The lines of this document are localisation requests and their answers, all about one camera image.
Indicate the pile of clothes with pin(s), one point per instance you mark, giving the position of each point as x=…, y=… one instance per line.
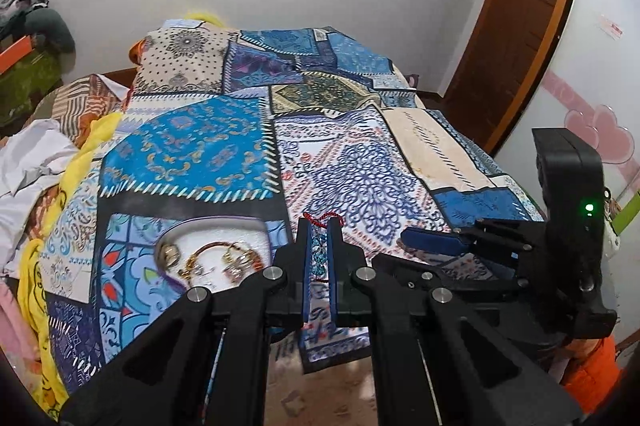
x=22, y=3

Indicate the white wardrobe door pink hearts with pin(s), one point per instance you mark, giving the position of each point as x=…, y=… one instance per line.
x=590, y=56

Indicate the orange striped cloth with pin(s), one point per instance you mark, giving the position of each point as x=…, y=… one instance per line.
x=82, y=106

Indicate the yellow fuzzy cloth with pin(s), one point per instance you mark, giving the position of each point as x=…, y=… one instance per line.
x=202, y=17

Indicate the brown wooden door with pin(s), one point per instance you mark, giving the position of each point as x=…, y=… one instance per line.
x=510, y=6

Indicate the orange box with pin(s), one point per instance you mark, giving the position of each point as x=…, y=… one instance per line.
x=15, y=53

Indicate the person's right forearm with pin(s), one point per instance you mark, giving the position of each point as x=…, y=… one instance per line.
x=592, y=368

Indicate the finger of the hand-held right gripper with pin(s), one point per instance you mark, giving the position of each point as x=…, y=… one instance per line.
x=460, y=276
x=432, y=242

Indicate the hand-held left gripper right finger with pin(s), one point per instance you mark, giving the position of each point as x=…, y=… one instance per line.
x=334, y=256

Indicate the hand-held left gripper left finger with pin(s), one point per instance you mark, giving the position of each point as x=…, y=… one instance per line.
x=306, y=256

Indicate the gold bangle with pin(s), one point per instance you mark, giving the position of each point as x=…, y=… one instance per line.
x=169, y=254

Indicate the gold jewellery pieces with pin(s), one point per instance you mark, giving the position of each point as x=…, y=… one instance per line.
x=215, y=246

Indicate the white cloth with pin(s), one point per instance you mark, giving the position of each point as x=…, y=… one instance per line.
x=30, y=166

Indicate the green patterned cloth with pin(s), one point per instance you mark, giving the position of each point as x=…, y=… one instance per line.
x=27, y=86

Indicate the red and white sticker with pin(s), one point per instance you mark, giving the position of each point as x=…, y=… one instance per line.
x=610, y=27

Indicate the blue patchwork blanket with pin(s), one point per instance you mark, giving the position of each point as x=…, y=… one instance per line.
x=350, y=156

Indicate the purple heart-shaped tin box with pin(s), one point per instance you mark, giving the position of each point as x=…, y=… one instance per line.
x=215, y=233

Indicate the pink plush toy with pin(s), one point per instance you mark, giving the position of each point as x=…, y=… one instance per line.
x=15, y=321

